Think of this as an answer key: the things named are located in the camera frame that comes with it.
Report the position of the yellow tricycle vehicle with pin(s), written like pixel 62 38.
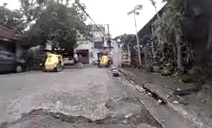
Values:
pixel 104 61
pixel 53 62

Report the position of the white building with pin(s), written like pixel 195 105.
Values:
pixel 89 48

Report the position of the utility pole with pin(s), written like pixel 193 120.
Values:
pixel 108 38

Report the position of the person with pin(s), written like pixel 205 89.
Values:
pixel 80 60

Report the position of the pale pole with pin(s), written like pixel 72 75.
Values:
pixel 137 36

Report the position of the grey concrete road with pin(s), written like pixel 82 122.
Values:
pixel 70 93

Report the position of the large tree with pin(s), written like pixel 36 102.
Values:
pixel 57 25

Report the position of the roadside trees and bushes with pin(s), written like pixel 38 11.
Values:
pixel 180 36

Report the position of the broken dirt roadside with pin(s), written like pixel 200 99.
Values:
pixel 180 96

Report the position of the dark parked car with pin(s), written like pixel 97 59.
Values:
pixel 7 61

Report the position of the brown roofed building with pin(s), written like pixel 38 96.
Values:
pixel 5 36

